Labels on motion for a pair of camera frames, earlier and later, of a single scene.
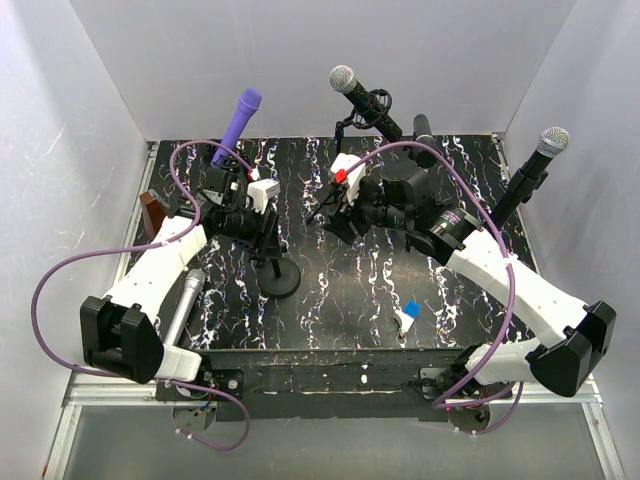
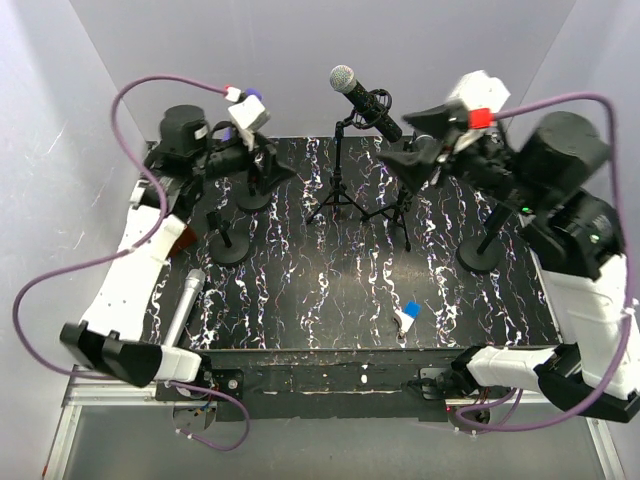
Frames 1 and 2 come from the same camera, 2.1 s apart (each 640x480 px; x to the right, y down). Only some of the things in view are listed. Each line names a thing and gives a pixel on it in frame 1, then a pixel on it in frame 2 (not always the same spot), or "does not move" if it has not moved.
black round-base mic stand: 278,277 -> 226,247
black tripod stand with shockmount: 360,121 does not move
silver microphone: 193,284 does not move
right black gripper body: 358,219 -> 424,166
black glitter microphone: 342,79 does not move
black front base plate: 335,385 does not move
